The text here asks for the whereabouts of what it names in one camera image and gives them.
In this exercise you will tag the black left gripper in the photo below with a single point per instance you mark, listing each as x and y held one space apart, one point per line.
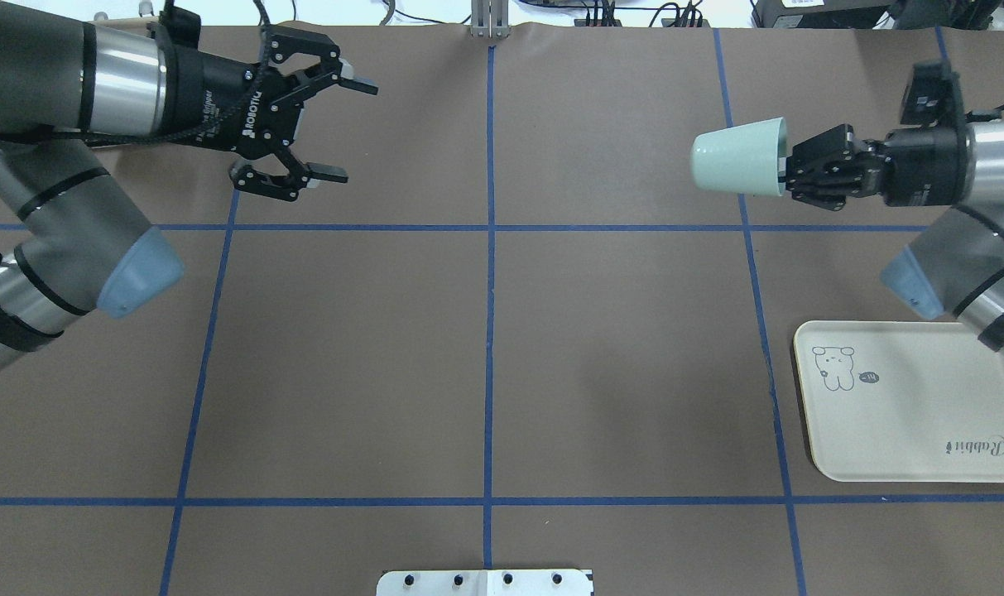
213 98

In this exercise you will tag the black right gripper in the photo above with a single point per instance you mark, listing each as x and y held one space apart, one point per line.
924 165

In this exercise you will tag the light green plastic cup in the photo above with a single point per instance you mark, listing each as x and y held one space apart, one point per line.
746 159

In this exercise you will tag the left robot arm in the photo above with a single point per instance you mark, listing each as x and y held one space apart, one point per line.
69 87

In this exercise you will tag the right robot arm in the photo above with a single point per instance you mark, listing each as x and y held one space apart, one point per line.
955 267

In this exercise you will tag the cream rabbit print tray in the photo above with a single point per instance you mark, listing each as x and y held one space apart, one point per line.
896 402

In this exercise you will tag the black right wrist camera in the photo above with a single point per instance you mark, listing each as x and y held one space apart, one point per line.
933 96

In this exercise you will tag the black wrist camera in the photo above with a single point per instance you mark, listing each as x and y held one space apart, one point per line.
933 96
176 25

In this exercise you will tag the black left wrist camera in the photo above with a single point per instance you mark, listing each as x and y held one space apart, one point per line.
176 25

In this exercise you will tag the grey metal bracket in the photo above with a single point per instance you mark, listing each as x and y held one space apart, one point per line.
489 19

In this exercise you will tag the white metal mount base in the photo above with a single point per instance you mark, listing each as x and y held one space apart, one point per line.
487 582

